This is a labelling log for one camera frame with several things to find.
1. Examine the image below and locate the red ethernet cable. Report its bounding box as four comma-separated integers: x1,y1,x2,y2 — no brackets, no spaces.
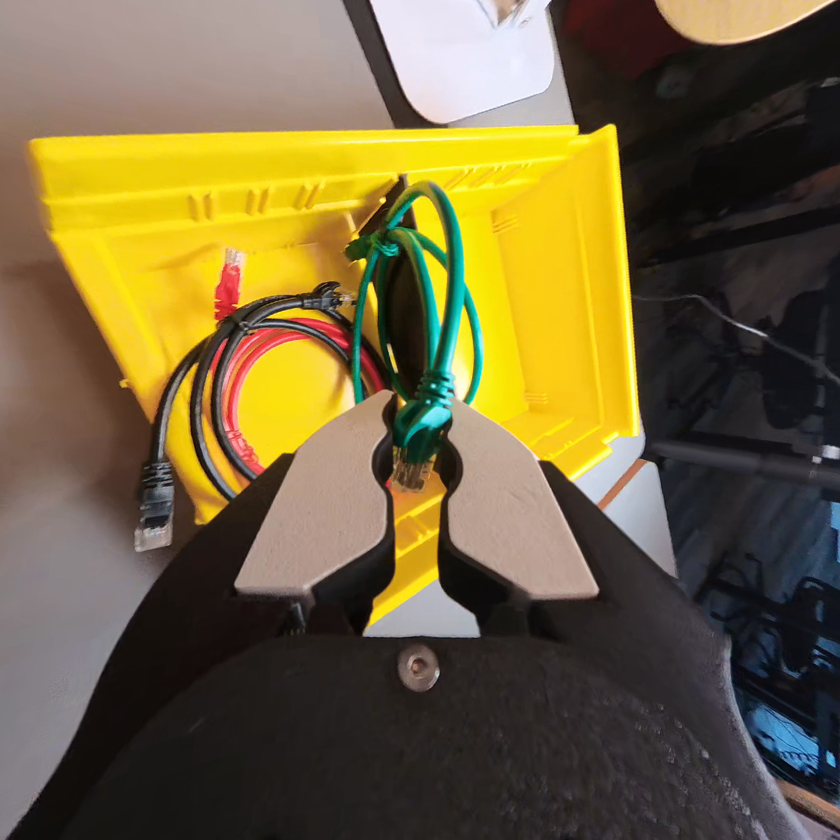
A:
213,248,395,483

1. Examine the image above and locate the red bag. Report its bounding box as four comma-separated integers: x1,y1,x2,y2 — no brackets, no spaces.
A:
564,0,657,73

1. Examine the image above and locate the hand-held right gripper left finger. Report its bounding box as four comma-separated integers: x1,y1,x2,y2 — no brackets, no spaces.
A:
234,389,398,634

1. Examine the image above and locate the yellow plastic bin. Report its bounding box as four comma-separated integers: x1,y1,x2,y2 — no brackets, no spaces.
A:
28,123,641,624

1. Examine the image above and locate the green ethernet cable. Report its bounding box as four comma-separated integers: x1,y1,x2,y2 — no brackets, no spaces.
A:
344,180,485,493

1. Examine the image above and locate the black metal bar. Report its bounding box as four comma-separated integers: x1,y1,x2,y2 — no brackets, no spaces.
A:
646,440,840,487

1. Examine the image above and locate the black bin divider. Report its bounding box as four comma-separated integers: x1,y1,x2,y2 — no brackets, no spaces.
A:
357,174,473,401

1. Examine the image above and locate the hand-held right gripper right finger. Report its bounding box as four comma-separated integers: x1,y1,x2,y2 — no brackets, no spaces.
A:
438,400,600,636

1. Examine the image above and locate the black ethernet cable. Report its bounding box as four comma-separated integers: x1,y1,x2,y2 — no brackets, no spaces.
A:
134,281,395,552

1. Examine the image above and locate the white cable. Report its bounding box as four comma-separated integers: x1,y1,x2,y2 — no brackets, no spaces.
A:
633,292,840,388

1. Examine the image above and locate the wooden book stand white base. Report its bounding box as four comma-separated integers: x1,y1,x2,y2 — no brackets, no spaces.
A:
367,0,840,126

